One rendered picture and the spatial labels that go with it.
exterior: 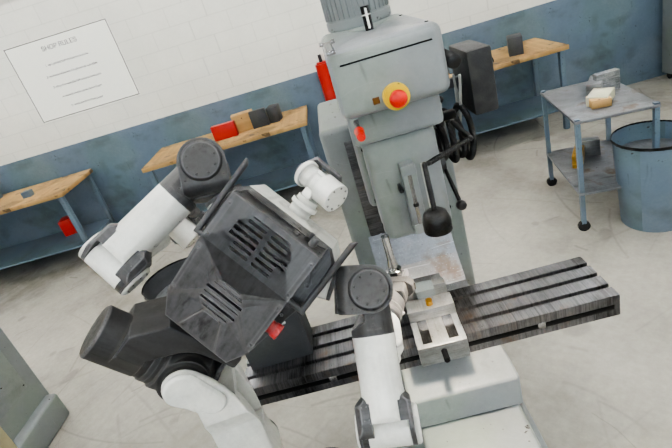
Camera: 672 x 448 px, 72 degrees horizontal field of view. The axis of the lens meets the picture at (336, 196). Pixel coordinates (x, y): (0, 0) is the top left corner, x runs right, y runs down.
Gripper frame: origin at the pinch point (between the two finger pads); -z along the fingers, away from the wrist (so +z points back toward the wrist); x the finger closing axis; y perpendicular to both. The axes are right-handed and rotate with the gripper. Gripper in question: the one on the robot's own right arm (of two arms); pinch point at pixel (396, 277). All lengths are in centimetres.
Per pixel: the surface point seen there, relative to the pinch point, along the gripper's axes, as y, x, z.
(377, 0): -74, -5, -32
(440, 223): -22.9, -18.2, 10.0
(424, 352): 21.8, -5.2, 7.9
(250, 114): 14, 223, -321
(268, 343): 18, 46, 9
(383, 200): -24.5, -1.4, -2.8
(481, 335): 29.4, -20.2, -7.2
